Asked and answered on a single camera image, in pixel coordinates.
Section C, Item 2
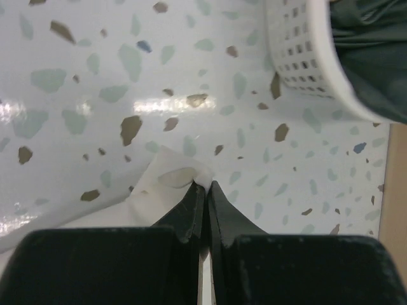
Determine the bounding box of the wooden compartment organizer tray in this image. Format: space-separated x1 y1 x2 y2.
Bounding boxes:
377 122 407 248

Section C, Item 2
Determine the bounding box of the white plastic laundry basket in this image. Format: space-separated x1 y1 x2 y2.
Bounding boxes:
263 1 389 123

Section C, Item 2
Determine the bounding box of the white floral print t-shirt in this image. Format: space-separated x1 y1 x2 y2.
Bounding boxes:
0 144 214 305

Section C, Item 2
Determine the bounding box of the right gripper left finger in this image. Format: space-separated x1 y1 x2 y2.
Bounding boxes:
1 184 205 304

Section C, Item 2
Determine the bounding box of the dark grey garment in basket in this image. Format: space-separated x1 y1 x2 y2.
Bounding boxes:
330 1 406 123

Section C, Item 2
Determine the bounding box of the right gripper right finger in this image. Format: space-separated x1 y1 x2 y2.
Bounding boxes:
208 182 406 304

